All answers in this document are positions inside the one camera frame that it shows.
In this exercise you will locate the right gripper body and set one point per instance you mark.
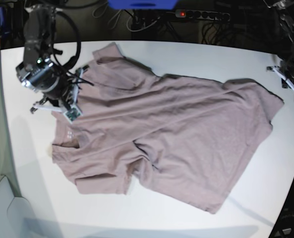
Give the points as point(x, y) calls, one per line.
point(63, 92)

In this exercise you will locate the mauve t-shirt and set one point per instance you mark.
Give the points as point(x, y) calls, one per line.
point(185, 137)

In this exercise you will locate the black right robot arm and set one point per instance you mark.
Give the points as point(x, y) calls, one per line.
point(38, 71)

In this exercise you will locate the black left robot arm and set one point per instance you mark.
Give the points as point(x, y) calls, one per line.
point(285, 12)

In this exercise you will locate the blue box overhead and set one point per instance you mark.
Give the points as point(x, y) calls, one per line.
point(142, 4)

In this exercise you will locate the black power strip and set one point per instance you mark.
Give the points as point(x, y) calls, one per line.
point(203, 15)

